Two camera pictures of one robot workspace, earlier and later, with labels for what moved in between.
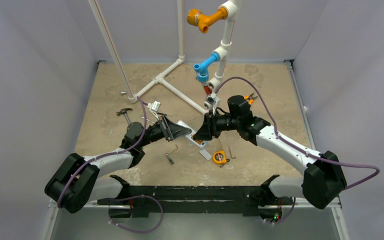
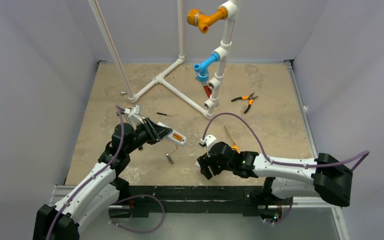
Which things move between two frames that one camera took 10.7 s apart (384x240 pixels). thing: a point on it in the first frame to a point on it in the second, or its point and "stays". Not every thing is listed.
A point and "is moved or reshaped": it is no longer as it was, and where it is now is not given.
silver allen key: (167, 155) stays
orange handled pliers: (250, 98) stays
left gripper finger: (168, 121) to (159, 128)
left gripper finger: (176, 130) to (165, 134)
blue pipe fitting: (202, 69) stays
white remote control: (202, 144) is moved or reshaped
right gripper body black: (210, 124) to (210, 162)
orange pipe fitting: (196, 17) stays
